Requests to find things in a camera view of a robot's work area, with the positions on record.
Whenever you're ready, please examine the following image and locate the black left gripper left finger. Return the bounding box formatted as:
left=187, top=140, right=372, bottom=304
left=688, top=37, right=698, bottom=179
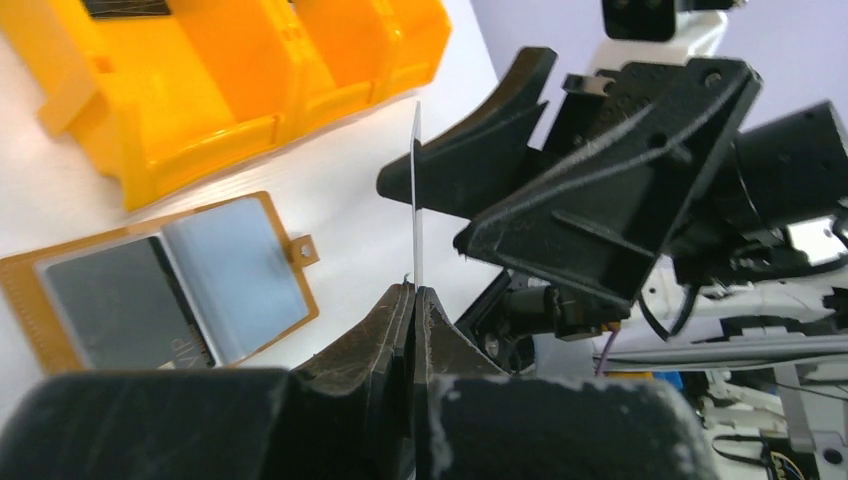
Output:
left=1, top=282, right=415, bottom=479

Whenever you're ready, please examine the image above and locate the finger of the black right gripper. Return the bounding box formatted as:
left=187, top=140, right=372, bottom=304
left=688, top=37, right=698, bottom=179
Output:
left=376, top=47, right=557, bottom=219

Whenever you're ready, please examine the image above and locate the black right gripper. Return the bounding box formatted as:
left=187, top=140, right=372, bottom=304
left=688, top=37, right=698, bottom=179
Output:
left=454, top=58, right=847, bottom=343

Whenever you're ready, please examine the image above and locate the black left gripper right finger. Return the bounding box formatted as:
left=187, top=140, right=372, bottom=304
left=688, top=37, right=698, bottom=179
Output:
left=413, top=287, right=718, bottom=479

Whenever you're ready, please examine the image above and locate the orange leather card holder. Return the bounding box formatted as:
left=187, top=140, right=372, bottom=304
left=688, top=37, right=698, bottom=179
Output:
left=1, top=191, right=319, bottom=374

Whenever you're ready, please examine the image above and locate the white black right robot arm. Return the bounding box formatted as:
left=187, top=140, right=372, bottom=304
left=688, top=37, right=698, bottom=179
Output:
left=376, top=47, right=847, bottom=373

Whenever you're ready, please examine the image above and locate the yellow right plastic bin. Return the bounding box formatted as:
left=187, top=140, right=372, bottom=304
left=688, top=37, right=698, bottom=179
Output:
left=375, top=0, right=452, bottom=100

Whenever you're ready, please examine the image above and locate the yellow plastic bin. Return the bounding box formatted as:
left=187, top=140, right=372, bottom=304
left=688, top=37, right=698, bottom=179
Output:
left=1, top=1, right=305, bottom=210
left=375, top=0, right=452, bottom=100
left=293, top=1, right=414, bottom=130

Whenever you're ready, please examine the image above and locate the yellow middle plastic bin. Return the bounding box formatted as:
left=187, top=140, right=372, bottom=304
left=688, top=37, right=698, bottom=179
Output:
left=293, top=1, right=414, bottom=130

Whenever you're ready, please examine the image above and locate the yellow left plastic bin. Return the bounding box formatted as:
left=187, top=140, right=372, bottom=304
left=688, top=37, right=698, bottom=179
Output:
left=1, top=1, right=305, bottom=210

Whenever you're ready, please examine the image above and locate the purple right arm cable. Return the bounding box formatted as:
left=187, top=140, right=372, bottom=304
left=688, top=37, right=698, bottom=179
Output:
left=592, top=324, right=624, bottom=379

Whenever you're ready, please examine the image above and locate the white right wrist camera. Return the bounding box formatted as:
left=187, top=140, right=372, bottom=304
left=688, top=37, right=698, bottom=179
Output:
left=588, top=0, right=747, bottom=73

